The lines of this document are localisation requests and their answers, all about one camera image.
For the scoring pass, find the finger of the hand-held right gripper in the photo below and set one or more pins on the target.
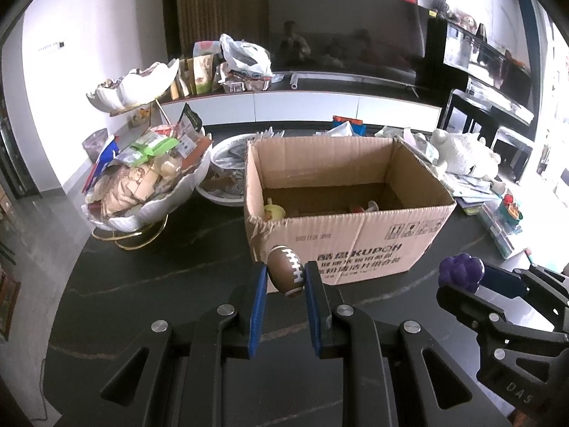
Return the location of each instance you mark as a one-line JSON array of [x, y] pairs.
[[500, 280], [458, 302]]

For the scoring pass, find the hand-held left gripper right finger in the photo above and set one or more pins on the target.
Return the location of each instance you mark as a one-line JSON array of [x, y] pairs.
[[313, 311]]

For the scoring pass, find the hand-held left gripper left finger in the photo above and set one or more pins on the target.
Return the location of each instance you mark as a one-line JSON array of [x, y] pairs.
[[257, 307]]

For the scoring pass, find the purple toy grapes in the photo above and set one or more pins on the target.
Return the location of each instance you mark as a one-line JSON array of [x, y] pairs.
[[460, 271]]

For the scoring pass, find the brown toy football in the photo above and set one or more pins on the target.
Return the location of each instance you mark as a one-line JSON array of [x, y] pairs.
[[284, 271]]

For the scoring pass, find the yellow toy cup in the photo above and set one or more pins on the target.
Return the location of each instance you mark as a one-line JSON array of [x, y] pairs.
[[273, 212]]

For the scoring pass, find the brown cardboard box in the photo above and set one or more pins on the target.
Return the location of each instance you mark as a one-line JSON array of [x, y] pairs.
[[378, 240]]

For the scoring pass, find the red toy sauce bottle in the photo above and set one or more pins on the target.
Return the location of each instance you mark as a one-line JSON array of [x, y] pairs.
[[355, 208]]

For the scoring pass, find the clear plastic storage box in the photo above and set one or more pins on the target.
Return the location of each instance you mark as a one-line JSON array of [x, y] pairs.
[[498, 231]]

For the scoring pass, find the colourful toy blocks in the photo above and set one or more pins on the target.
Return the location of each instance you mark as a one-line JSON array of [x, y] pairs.
[[511, 211]]

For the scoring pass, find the stack of papers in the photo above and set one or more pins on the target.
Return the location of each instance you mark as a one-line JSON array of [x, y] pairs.
[[471, 189]]

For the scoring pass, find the white bowl with utensils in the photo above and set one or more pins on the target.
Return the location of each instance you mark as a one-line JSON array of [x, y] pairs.
[[222, 198]]

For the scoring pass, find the brown flat packet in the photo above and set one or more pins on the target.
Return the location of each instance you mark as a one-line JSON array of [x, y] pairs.
[[224, 184]]

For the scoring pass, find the glass side table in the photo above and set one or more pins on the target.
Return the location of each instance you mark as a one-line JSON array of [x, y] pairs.
[[513, 146]]

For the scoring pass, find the white plush toy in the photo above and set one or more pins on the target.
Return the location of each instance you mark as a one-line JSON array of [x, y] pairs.
[[462, 151]]

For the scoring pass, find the large white shell bowl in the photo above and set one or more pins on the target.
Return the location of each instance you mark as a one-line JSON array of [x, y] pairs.
[[178, 195]]

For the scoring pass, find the pale jelly cups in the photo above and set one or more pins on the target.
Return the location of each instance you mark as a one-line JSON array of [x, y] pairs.
[[171, 169]]

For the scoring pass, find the orange snack packet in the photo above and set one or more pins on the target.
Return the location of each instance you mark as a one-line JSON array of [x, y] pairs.
[[198, 151]]

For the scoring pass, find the pile of clear sachets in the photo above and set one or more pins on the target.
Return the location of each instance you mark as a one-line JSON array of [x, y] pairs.
[[269, 133]]

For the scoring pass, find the brown paper snack packet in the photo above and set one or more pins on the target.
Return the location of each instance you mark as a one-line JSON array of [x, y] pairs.
[[124, 191]]

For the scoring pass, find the pale green plastic bag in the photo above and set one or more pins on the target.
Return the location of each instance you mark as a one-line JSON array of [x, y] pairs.
[[395, 135]]

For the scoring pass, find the pile of assorted snack packets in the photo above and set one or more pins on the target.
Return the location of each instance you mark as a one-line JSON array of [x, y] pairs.
[[338, 131]]

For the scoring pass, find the green snack packet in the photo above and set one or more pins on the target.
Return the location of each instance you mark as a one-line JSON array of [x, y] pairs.
[[149, 149]]

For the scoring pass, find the blue and orange packet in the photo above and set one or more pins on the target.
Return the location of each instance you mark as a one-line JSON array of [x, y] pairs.
[[351, 123]]

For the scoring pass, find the white television cabinet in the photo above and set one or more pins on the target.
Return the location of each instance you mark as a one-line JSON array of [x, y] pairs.
[[311, 106]]

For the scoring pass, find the blue snack packet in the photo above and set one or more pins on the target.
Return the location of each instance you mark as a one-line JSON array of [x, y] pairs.
[[104, 160]]

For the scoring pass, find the foil tray of snacks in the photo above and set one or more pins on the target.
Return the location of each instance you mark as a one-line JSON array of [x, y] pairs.
[[246, 83]]

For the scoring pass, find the white plastic tube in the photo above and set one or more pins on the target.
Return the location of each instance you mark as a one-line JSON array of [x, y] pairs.
[[294, 81]]

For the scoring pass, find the pink patterned container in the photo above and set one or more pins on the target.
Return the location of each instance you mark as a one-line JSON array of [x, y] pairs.
[[94, 144]]

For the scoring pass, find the green print snack pouch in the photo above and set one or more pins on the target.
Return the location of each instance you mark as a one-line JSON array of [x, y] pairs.
[[202, 75]]

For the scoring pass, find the brown snack pouch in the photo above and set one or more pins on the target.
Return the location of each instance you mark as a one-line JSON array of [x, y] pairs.
[[180, 80]]

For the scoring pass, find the black display shelf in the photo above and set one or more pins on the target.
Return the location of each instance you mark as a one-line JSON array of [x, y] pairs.
[[435, 44]]

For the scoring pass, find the small white shell bowl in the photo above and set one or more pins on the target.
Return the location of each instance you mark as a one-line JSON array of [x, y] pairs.
[[142, 84]]

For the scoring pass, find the white plastic bag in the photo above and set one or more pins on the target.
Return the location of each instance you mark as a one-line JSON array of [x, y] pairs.
[[244, 53]]

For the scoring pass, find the pink and white bag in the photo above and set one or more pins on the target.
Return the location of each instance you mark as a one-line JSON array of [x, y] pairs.
[[206, 48]]

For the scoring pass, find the pile of wrapped candies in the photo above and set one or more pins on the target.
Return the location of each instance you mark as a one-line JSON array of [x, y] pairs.
[[113, 84]]

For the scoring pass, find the large black television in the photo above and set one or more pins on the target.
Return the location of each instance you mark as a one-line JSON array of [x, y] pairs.
[[355, 35]]

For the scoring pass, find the grey plush rabbit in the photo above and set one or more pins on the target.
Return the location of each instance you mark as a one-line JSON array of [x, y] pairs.
[[442, 2]]

